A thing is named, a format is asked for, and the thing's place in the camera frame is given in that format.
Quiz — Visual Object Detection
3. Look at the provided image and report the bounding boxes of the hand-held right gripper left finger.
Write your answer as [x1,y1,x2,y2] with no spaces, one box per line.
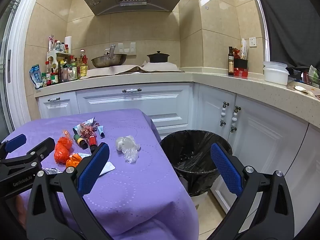
[26,142,118,240]

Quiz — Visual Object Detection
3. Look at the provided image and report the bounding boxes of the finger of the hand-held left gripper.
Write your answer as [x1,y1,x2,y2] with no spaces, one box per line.
[0,134,27,159]
[0,137,56,173]

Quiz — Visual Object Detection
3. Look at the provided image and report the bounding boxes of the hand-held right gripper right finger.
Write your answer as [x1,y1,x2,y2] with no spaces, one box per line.
[207,142,295,240]

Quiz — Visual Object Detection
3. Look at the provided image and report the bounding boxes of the white packet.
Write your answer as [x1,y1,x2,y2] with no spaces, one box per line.
[99,161,116,177]
[240,38,249,60]

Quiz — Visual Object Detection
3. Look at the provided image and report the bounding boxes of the large orange plastic bag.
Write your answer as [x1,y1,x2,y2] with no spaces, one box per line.
[54,130,74,165]

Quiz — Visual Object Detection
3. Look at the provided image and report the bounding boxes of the red bottle with black cap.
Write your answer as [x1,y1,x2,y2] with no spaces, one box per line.
[87,135,98,153]

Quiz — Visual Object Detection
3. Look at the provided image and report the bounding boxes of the green bottle with gold band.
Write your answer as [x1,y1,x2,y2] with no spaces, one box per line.
[73,134,89,150]

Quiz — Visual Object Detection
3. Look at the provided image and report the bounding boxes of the black lined trash bin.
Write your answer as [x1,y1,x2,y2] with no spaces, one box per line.
[159,129,233,197]

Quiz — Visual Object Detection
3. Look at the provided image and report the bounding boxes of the clear plastic bag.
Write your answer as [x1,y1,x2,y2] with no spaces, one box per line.
[115,135,141,164]

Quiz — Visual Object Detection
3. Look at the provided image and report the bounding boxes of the small orange plastic bag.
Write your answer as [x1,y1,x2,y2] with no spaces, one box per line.
[66,154,83,168]

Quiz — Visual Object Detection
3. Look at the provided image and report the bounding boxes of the silver foil wrapper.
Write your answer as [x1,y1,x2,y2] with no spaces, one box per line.
[41,167,63,175]

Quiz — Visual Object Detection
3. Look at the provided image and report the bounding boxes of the red white checked ribbon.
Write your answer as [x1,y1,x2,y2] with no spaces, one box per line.
[79,122,100,138]

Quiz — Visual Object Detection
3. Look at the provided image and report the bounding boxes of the purple tablecloth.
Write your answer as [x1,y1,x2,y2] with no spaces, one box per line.
[0,108,200,240]

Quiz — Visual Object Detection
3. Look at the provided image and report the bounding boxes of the silver blue torn wrapper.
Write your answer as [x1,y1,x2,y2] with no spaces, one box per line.
[72,116,96,135]

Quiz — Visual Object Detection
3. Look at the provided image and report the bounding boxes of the white kitchen cabinet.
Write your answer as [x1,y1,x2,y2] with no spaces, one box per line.
[37,81,320,235]

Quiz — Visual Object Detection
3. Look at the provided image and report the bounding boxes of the blue snack bag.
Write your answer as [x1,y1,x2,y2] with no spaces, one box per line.
[29,64,43,90]

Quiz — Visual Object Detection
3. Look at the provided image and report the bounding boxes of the group of seasoning bottles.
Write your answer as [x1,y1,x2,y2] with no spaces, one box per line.
[41,35,89,87]

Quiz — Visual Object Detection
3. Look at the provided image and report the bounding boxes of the white spice rack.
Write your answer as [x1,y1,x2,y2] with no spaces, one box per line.
[47,51,75,80]

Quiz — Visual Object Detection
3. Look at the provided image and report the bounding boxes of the beige paper sheet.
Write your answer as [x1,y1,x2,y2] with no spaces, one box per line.
[86,64,144,77]
[141,61,181,72]

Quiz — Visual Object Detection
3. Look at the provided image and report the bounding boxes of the dark olive oil bottle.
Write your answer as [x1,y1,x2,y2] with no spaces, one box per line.
[228,46,235,76]

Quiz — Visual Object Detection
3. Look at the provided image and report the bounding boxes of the white plastic container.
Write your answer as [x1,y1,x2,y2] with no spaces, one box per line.
[262,61,289,85]

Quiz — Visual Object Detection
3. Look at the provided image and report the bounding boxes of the white paper towel roll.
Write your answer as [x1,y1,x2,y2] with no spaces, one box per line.
[64,35,73,53]

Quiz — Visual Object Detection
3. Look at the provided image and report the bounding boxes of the steel wok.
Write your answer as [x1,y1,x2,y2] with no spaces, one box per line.
[91,44,128,68]

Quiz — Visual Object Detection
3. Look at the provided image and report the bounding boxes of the beige spoon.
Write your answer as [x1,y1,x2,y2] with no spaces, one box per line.
[294,85,313,95]

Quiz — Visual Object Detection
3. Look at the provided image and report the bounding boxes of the white upright packet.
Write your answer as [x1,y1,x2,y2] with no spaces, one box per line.
[240,38,249,60]

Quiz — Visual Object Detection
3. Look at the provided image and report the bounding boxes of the green packet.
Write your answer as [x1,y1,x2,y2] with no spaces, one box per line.
[309,65,320,88]

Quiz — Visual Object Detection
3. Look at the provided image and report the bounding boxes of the black lidded pot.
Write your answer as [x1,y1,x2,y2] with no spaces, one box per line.
[147,51,170,63]

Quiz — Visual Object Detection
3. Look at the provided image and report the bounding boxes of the dark cloth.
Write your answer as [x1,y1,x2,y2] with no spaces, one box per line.
[252,0,320,68]

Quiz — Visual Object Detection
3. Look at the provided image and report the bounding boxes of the white cabinet door handle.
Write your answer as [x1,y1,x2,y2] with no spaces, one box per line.
[230,106,242,133]
[220,102,230,127]

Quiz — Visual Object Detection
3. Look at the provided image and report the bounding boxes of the white sliding door frame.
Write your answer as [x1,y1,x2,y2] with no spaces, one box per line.
[0,0,40,140]

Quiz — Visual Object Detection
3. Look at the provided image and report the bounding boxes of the grey door handle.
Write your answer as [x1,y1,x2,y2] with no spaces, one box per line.
[7,49,12,83]

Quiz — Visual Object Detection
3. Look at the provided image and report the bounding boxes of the white double wall socket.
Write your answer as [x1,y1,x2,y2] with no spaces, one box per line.
[118,42,137,55]

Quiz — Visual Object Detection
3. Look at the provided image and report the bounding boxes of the white window frame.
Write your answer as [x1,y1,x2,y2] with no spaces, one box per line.
[246,0,272,62]

